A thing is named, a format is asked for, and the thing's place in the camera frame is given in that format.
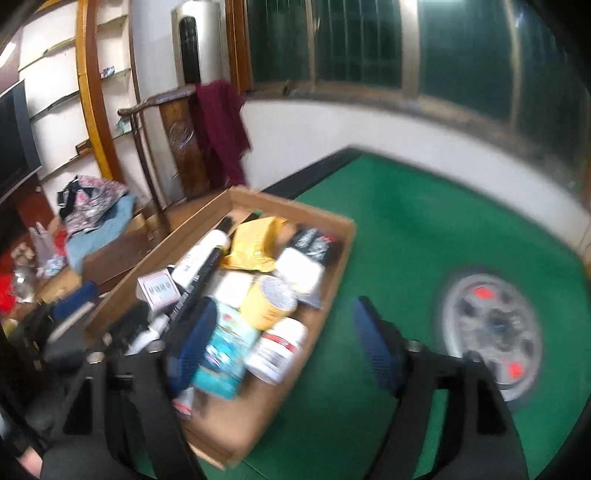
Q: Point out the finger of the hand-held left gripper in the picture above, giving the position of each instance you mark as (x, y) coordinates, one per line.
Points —
(131, 327)

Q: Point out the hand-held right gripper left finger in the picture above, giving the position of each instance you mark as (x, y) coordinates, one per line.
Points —
(196, 346)

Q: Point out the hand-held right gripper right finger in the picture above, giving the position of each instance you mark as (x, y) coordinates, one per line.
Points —
(376, 346)

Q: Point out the white bottle with green print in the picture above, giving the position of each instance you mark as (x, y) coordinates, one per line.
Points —
(150, 334)

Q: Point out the teal packet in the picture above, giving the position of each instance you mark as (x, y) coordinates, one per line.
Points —
(226, 355)

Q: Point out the small white and grey box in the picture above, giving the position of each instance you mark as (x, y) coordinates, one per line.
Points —
(157, 288)

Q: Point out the grey and red carton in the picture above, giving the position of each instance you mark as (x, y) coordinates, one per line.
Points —
(183, 406)

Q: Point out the black tube with grey end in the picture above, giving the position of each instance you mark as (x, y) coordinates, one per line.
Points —
(198, 281)

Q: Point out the white square box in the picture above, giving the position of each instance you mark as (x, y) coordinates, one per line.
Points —
(231, 288)

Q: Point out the yellow round tin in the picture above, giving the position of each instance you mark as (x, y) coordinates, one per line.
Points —
(258, 309)

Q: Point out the white bottle with red label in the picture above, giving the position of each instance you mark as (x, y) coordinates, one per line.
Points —
(277, 350)

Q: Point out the large white bottle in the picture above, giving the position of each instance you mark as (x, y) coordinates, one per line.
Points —
(198, 258)

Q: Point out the brown cardboard box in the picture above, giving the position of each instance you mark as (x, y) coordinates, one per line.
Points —
(240, 429)

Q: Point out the yellow packet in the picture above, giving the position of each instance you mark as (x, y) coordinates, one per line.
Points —
(254, 244)

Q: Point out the wooden stool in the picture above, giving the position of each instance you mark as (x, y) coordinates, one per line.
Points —
(122, 256)

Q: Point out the red cloth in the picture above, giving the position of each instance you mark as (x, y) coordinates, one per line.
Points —
(7, 295)

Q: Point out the round table centre disc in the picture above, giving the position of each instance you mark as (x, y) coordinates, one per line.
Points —
(466, 304)

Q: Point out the clear plastic bag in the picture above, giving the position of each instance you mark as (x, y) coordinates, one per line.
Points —
(44, 249)

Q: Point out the floral cloth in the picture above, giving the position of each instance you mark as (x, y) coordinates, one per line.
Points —
(92, 203)

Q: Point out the wooden chair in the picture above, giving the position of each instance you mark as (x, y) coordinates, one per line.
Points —
(182, 138)

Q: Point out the black television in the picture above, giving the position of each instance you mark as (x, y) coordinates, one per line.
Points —
(16, 138)

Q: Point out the maroon cloth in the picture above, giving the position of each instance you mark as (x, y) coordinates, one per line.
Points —
(221, 129)

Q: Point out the standing air conditioner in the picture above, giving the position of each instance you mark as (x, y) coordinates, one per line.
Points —
(201, 41)

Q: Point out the wooden arch frame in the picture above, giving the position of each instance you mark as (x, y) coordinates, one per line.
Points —
(90, 92)

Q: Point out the window with metal frame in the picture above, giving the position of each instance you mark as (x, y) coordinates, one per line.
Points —
(360, 41)

